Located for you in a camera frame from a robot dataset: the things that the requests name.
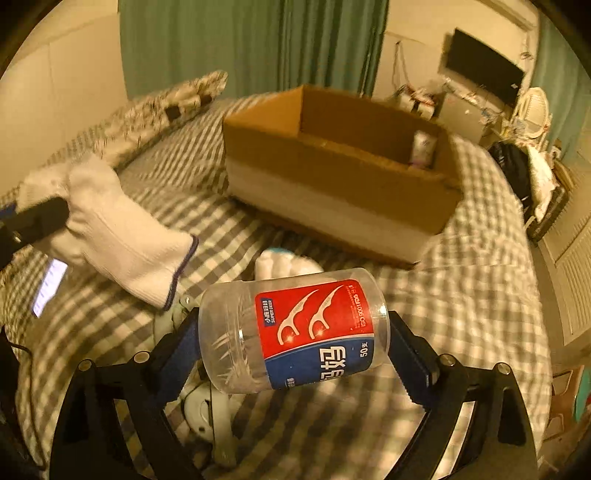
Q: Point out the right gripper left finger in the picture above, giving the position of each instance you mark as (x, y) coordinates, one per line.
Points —
(88, 442)

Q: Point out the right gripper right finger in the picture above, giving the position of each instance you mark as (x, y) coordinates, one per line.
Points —
(498, 443)

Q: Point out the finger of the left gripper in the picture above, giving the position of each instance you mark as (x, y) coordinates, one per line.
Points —
(31, 226)

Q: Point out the white sock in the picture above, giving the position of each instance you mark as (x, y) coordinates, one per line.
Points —
(108, 231)

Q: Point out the clear floss pick jar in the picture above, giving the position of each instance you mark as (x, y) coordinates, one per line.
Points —
(283, 333)

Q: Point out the blue white tissue pack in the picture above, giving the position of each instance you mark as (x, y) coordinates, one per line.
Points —
(276, 263)

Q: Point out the lit smartphone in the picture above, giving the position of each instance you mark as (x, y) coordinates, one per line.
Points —
(50, 283)

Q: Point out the green round stool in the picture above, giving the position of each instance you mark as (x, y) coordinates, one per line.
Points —
(582, 397)

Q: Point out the white scissors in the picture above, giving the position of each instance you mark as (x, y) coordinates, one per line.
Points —
(205, 409)

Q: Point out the floral folded quilt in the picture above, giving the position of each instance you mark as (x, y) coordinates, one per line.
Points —
(161, 110)

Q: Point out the white louvred wardrobe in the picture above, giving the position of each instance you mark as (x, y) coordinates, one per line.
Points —
(566, 246)

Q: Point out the grey checked bed cover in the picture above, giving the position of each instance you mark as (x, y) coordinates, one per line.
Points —
(474, 295)

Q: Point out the dark brown suitcase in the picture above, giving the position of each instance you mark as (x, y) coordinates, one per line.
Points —
(537, 229)

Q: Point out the white garment on chair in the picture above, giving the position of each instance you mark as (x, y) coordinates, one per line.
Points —
(542, 182)

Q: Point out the black clothes on chair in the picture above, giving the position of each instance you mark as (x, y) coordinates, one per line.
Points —
(514, 164)

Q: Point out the open cardboard box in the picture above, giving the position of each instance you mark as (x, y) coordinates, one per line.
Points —
(337, 167)

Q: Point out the large green curtain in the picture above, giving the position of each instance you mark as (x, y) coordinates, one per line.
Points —
(263, 46)

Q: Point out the white oval vanity mirror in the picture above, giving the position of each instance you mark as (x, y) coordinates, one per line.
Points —
(531, 118)

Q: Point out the grey mini fridge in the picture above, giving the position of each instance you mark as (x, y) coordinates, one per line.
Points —
(461, 117)

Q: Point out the white suitcase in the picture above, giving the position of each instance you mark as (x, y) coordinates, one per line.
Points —
(425, 109)

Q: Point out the green curtain by wardrobe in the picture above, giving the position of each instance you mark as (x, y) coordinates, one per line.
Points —
(559, 72)

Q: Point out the black wall television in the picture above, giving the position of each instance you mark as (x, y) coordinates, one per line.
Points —
(485, 67)

